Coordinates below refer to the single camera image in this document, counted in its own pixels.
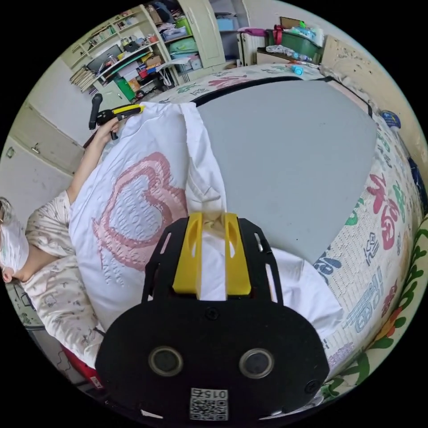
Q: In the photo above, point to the white short sleeve shirt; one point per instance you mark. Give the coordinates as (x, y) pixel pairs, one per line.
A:
(140, 160)

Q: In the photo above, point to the clear plastic bottle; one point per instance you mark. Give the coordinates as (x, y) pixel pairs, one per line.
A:
(302, 57)

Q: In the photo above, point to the grey folding board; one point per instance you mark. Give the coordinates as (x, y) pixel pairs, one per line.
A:
(284, 167)

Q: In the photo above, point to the person's left hand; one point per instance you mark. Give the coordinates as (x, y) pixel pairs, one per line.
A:
(106, 132)

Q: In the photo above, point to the round blue container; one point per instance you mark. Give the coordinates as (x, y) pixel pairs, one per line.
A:
(391, 118)

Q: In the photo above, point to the cream carved headboard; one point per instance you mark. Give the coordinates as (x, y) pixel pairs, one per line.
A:
(357, 63)

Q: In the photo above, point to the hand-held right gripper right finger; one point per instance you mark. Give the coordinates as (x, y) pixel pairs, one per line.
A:
(238, 264)

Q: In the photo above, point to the floral quilt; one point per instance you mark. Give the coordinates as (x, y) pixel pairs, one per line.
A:
(396, 334)

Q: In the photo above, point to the white radiator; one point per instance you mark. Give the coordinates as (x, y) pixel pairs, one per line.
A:
(249, 46)

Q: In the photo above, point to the person's body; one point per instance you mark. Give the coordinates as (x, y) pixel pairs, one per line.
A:
(50, 294)

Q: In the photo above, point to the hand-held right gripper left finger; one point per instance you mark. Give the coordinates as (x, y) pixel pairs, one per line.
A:
(189, 260)

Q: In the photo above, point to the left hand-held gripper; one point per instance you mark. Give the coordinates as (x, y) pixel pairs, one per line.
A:
(104, 117)

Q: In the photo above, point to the green storage crate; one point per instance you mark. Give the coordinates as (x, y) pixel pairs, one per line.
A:
(297, 43)

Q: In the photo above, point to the dark blue printed cloth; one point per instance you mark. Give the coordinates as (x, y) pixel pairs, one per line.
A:
(418, 177)

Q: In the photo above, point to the small light blue object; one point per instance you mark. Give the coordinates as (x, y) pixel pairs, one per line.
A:
(296, 69)

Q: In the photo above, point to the cream cupboard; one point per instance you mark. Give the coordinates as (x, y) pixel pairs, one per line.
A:
(207, 33)

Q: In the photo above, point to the cluttered desk shelf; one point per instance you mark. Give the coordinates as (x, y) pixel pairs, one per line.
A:
(110, 57)

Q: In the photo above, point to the bed with printed sheet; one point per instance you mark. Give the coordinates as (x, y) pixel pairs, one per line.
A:
(367, 267)

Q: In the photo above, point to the person's left forearm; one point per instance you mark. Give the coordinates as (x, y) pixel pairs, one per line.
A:
(87, 164)

